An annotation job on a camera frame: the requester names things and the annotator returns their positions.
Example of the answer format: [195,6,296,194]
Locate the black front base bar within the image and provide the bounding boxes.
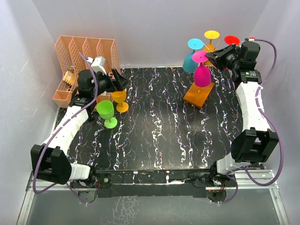
[96,169,212,198]

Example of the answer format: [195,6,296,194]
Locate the peach plastic file organizer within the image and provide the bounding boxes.
[52,36,121,108]

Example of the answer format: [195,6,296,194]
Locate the cyan wine glass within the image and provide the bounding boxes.
[182,38,204,73]

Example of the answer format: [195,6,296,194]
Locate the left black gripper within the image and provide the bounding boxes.
[91,69,130,98]

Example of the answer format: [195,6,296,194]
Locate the gold wire glass rack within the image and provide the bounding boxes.
[183,50,214,108]

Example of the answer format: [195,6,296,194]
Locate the yellow-orange wine glass front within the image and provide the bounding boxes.
[111,90,129,113]

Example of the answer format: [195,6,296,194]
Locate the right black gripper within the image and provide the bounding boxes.
[205,44,240,72]

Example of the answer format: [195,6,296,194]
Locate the yellow tag in organizer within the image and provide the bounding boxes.
[63,71,75,85]

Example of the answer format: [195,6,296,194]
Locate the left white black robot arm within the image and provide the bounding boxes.
[30,69,129,187]

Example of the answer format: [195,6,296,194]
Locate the orange wine glass rear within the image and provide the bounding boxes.
[204,30,220,52]

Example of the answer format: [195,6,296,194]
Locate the purple cable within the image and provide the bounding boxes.
[208,39,285,204]
[32,52,98,204]

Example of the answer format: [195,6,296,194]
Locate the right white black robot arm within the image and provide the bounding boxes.
[205,38,280,186]

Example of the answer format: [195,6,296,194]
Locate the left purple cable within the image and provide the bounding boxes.
[32,52,98,204]

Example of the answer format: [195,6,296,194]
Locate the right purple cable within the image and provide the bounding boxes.
[208,39,285,204]

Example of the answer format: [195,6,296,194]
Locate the magenta wine glass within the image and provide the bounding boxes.
[192,51,211,88]

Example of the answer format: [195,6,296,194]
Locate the red wine glass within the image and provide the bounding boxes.
[224,35,240,45]

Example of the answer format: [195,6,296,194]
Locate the green wine glass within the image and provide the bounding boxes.
[97,100,118,129]

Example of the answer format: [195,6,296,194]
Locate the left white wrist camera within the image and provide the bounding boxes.
[86,56,107,75]

